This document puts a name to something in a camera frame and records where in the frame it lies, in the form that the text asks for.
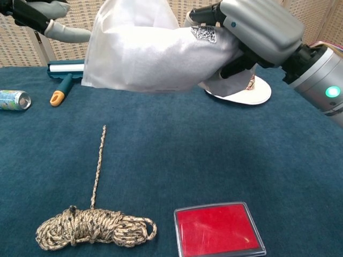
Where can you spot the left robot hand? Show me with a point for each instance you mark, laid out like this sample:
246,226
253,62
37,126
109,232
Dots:
29,13

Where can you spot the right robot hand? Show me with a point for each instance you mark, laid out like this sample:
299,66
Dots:
262,24

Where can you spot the frosted translucent plastic bag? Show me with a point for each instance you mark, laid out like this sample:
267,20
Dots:
112,67

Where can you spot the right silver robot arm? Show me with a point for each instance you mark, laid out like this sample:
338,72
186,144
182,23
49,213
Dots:
319,80

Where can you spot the brass screen hinge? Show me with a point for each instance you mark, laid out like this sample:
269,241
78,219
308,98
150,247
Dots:
37,37

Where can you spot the woven rattan folding screen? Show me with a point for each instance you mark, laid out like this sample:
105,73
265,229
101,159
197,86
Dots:
21,45

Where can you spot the gold red wrapped snack packet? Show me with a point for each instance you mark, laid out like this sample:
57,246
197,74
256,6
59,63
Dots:
251,83

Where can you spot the white round plate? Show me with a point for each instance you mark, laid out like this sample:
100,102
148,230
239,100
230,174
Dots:
260,92

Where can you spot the green lint roller orange tip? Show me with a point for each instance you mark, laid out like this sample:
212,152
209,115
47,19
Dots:
63,85

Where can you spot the light green drink can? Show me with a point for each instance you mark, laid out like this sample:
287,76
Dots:
10,99

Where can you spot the red ink pad clear case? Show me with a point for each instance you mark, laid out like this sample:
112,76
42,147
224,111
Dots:
217,230

